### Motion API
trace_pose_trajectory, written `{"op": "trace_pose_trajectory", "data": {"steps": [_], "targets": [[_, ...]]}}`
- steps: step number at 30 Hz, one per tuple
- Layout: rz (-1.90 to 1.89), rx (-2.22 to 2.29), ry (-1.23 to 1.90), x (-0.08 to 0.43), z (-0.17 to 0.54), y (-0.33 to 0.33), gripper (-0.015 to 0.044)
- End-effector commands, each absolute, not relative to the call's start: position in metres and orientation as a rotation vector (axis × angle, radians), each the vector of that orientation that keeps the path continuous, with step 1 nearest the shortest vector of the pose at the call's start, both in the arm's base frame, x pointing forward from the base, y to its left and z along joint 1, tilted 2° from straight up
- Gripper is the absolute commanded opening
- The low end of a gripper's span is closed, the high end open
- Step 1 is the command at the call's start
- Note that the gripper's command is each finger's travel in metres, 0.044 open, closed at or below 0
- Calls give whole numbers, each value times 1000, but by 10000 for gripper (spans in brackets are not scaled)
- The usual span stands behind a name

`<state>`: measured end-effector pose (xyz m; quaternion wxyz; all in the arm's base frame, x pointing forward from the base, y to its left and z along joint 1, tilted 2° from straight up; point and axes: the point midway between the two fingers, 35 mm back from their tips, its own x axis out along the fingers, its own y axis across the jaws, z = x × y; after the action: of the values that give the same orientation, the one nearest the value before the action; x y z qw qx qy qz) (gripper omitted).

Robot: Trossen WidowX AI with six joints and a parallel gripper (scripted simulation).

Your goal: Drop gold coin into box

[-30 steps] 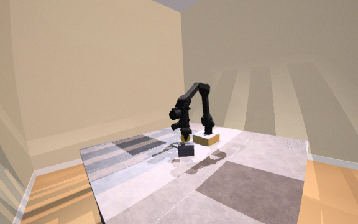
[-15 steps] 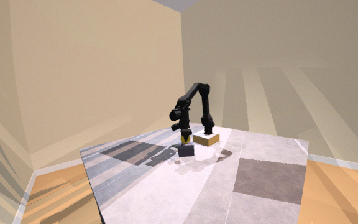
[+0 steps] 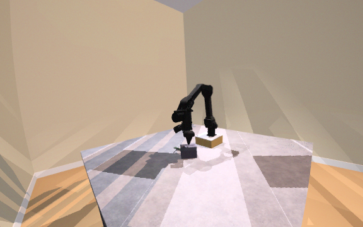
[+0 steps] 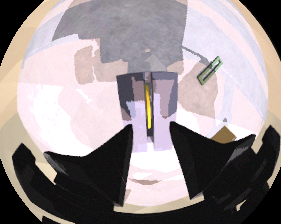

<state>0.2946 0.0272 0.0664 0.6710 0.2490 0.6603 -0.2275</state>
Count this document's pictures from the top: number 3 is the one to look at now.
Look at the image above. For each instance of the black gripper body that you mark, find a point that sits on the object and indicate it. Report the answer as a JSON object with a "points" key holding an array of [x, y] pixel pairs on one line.
{"points": [[187, 124]]}

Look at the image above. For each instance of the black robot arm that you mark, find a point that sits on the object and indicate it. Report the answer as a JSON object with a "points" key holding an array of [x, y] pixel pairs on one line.
{"points": [[184, 109]]}

